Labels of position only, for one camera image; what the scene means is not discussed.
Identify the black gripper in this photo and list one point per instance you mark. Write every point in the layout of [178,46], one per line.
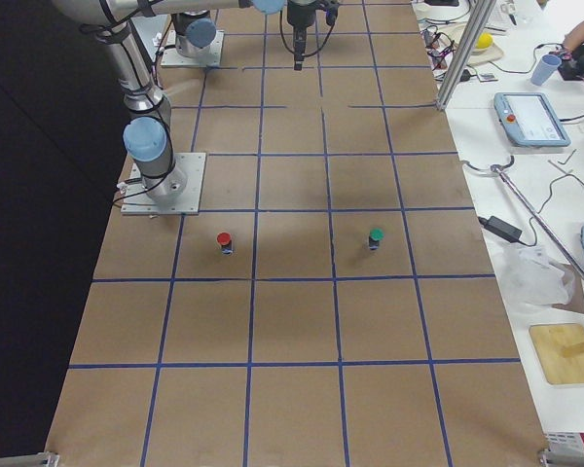
[300,15]

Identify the green push button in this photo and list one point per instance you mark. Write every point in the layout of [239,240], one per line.
[375,237]

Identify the red push button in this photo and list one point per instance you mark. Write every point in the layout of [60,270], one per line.
[225,242]

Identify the yellow lemon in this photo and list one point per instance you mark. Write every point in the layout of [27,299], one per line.
[484,42]

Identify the metal walking cane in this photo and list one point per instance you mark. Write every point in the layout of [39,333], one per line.
[500,171]

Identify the light blue plastic cup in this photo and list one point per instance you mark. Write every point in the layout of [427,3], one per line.
[545,68]

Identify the brown paper table cover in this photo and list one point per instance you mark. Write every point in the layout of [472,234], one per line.
[303,347]

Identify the black power adapter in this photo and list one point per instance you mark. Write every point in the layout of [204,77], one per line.
[501,229]

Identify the clear plastic bag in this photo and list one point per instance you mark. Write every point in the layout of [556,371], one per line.
[528,275]

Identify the wooden cutting board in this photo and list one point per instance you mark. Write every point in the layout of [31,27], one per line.
[560,351]

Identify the aluminium frame post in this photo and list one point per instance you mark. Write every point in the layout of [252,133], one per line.
[480,14]

